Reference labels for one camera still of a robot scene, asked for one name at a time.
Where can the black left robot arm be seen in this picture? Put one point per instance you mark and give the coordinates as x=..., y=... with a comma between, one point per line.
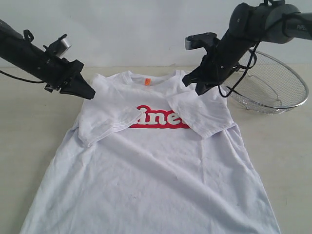
x=48, y=66

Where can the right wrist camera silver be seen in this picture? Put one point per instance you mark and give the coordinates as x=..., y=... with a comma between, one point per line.
x=204, y=40

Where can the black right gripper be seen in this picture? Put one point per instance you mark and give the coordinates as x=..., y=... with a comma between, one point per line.
x=213, y=70

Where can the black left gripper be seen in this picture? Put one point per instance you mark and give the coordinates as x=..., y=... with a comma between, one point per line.
x=69, y=81

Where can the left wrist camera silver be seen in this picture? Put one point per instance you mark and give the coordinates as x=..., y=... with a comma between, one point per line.
x=59, y=47

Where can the white t-shirt red logo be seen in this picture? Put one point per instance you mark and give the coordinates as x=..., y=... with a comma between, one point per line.
x=157, y=159

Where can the metal wire mesh basket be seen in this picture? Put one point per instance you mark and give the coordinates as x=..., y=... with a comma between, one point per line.
x=270, y=86

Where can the orange garment tag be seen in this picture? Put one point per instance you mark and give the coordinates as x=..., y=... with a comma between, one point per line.
x=147, y=82

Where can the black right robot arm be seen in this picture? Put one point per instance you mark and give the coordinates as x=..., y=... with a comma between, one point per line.
x=272, y=21

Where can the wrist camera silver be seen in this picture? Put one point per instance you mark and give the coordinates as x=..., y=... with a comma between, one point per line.
x=204, y=40
x=59, y=47

